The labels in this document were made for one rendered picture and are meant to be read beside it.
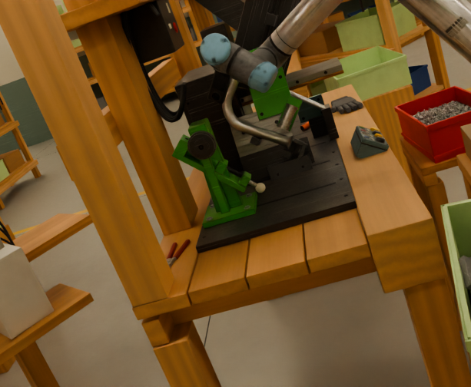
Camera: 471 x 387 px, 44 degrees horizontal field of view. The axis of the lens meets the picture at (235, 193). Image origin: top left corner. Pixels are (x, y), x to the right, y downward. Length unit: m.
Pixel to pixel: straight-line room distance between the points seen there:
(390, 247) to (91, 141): 0.67
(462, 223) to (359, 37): 3.48
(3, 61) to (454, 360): 11.05
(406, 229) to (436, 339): 0.29
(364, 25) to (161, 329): 3.45
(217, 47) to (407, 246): 0.64
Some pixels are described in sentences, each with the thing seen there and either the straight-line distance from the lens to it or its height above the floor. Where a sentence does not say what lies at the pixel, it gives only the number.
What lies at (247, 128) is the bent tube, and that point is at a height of 1.07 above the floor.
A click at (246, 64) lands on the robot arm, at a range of 1.45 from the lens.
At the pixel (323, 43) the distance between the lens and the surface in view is 4.90.
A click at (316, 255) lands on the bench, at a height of 0.88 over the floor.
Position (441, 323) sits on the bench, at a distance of 1.41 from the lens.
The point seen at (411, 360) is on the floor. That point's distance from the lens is 2.36.
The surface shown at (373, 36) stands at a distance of 4.49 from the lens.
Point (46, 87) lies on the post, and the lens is 1.25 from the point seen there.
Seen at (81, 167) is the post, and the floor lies 1.23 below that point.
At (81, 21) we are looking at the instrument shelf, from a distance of 1.52.
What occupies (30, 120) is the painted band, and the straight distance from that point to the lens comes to 11.99.
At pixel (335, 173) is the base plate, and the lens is 1.66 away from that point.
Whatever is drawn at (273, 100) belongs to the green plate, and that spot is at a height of 1.11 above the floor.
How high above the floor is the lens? 1.46
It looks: 18 degrees down
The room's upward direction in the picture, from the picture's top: 21 degrees counter-clockwise
